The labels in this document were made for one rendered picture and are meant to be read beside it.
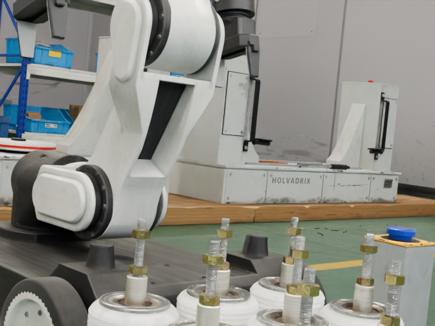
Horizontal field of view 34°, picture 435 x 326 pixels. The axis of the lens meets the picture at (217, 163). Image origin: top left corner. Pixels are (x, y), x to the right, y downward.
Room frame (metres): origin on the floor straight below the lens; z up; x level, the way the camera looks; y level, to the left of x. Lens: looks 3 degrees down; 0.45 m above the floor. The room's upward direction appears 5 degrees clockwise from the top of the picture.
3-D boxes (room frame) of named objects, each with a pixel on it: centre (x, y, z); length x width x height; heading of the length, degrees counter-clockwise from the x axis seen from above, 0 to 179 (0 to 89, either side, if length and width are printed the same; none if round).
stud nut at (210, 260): (0.65, 0.00, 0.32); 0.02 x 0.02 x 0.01; 32
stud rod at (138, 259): (0.74, 0.07, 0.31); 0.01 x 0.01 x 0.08
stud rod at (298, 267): (0.73, -0.09, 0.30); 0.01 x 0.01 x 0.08
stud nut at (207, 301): (0.65, 0.00, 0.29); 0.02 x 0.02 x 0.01; 32
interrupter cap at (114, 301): (0.74, 0.07, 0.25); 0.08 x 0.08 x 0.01
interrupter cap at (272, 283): (0.90, -0.10, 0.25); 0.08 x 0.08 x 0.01
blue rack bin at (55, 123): (5.82, 1.52, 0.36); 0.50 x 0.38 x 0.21; 45
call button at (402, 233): (0.98, -0.26, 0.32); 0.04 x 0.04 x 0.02
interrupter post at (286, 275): (0.90, -0.10, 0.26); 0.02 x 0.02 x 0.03
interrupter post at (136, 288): (0.74, 0.07, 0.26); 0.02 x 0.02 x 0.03
